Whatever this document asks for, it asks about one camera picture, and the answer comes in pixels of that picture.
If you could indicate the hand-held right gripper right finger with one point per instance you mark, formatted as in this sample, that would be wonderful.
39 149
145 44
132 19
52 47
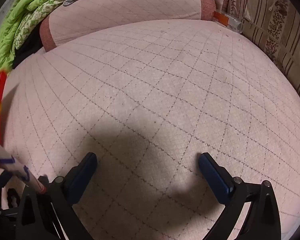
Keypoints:
212 175

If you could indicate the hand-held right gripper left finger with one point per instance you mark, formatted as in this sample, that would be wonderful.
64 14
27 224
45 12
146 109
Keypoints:
81 180

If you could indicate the dark cloth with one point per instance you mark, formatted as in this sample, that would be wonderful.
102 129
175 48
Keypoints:
27 50

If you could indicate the clear plastic bottle orange label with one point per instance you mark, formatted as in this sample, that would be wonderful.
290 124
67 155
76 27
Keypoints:
230 21

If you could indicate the striped floral beige cloth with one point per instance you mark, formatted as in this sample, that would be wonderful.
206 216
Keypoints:
277 17

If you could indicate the pink bolster pillow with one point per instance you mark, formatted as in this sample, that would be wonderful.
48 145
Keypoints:
127 7

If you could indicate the green quilt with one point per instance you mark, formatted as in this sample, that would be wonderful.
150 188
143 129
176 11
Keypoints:
27 5

